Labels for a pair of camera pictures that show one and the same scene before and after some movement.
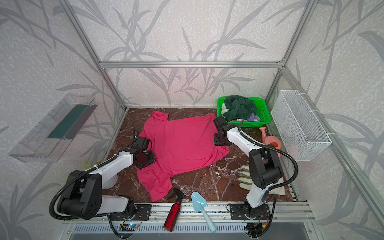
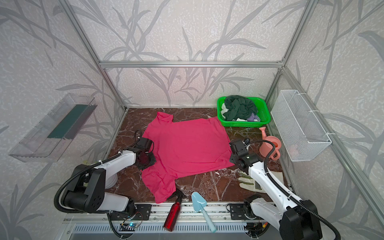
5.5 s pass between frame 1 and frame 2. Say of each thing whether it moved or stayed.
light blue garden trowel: stayed
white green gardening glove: stayed
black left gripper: stayed
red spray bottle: stayed
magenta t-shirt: moved
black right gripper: moved
